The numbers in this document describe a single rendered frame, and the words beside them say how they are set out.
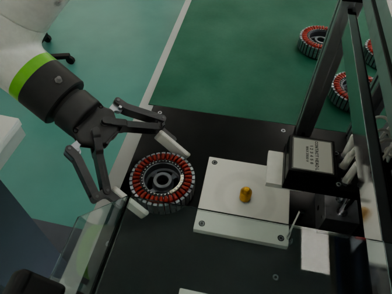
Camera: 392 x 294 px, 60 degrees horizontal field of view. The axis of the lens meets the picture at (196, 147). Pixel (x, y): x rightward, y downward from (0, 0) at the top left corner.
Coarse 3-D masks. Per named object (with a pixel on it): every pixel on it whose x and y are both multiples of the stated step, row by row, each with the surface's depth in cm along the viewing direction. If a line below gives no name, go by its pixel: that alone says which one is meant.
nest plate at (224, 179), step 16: (208, 160) 63; (224, 160) 63; (208, 176) 61; (224, 176) 61; (240, 176) 61; (256, 176) 61; (208, 192) 59; (224, 192) 59; (256, 192) 59; (272, 192) 59; (288, 192) 59; (208, 208) 57; (224, 208) 57; (240, 208) 57; (256, 208) 57; (272, 208) 57; (288, 208) 57
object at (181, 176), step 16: (144, 160) 60; (160, 160) 60; (176, 160) 60; (144, 176) 58; (160, 176) 59; (176, 176) 60; (192, 176) 58; (144, 192) 56; (160, 192) 58; (176, 192) 56; (192, 192) 58
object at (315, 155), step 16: (288, 144) 48; (304, 144) 47; (320, 144) 47; (272, 160) 51; (288, 160) 46; (304, 160) 46; (320, 160) 46; (336, 160) 48; (352, 160) 48; (272, 176) 49; (288, 176) 46; (304, 176) 45; (320, 176) 44; (336, 176) 44; (320, 192) 47; (336, 192) 46; (352, 192) 45
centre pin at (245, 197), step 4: (244, 188) 56; (248, 188) 56; (240, 192) 56; (244, 192) 56; (248, 192) 56; (240, 196) 57; (244, 196) 56; (248, 196) 56; (244, 200) 57; (248, 200) 57
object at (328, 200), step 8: (320, 200) 55; (328, 200) 53; (336, 200) 53; (320, 208) 54; (328, 208) 52; (336, 208) 52; (352, 208) 52; (320, 216) 54; (328, 216) 51; (336, 216) 51; (344, 216) 51; (352, 216) 51; (320, 224) 53; (328, 224) 52; (336, 224) 52; (344, 224) 51; (352, 224) 51; (336, 232) 53; (344, 232) 53; (352, 232) 53
